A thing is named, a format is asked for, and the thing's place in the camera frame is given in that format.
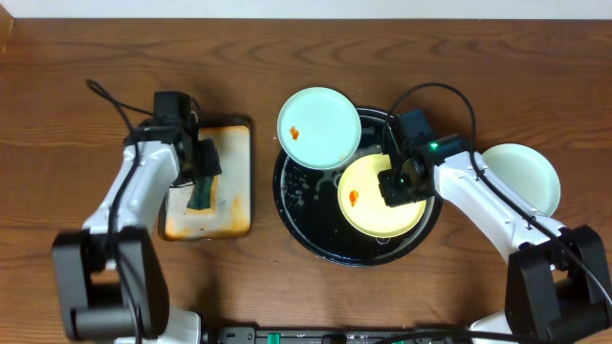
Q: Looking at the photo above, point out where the mint plate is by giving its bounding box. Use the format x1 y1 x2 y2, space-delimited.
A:
277 87 361 170
482 143 561 217

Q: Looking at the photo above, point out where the black rectangular soapy tray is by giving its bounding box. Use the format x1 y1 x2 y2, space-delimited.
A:
158 116 252 241

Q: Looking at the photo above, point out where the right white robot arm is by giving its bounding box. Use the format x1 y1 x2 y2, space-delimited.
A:
379 134 611 343

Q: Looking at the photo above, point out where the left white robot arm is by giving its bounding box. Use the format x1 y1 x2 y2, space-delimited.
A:
52 127 221 343

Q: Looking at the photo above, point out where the black round tray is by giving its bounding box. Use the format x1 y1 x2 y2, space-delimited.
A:
273 107 444 268

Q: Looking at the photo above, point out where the yellow plate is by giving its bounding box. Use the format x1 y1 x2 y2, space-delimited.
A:
338 154 426 238

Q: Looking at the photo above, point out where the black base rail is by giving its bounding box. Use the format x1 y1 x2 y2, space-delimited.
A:
205 325 484 344

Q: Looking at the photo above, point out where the green yellow sponge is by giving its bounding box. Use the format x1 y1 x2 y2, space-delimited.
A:
187 177 214 210

